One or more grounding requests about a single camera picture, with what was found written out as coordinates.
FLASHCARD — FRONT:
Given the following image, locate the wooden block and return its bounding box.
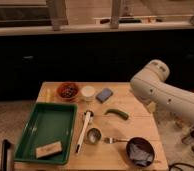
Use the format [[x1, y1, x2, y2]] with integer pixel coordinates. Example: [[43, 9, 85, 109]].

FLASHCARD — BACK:
[[36, 141, 62, 158]]

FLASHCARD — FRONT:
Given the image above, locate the blue sponge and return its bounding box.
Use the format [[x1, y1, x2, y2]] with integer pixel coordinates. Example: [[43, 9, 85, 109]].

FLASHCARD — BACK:
[[96, 88, 113, 103]]

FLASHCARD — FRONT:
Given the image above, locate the grey cloth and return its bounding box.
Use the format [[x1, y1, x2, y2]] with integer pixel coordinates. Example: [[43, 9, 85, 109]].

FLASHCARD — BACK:
[[129, 144, 153, 167]]

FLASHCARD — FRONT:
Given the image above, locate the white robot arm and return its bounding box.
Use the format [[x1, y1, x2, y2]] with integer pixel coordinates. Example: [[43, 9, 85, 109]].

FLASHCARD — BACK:
[[130, 59, 194, 124]]

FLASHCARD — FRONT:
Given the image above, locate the green plastic tray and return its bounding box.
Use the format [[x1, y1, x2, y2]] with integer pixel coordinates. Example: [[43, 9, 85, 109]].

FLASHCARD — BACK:
[[14, 103, 77, 165]]

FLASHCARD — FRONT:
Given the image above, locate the white handled utensil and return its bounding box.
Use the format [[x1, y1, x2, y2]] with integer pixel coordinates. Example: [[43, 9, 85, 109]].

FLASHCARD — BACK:
[[75, 110, 93, 154]]

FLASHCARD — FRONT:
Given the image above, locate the white cup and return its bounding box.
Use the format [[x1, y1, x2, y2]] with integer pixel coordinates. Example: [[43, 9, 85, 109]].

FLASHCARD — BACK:
[[81, 86, 95, 102]]

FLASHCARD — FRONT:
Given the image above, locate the orange bowl with beans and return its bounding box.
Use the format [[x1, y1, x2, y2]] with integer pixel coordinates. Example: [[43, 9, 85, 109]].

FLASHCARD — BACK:
[[56, 82, 79, 101]]

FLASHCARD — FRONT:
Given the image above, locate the black chair post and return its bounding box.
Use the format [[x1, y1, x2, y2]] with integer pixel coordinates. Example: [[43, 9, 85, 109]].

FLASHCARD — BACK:
[[0, 139, 11, 171]]

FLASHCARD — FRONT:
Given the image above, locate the metal measuring cup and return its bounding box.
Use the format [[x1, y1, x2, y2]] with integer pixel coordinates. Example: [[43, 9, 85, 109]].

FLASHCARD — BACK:
[[87, 128, 101, 144]]

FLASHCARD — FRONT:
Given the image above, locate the dark pan with cloth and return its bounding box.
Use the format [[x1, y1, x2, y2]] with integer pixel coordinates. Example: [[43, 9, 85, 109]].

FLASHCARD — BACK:
[[125, 136, 157, 168]]

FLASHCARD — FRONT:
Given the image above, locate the metal fork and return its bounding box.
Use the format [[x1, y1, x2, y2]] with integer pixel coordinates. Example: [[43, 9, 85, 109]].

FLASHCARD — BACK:
[[103, 137, 129, 144]]

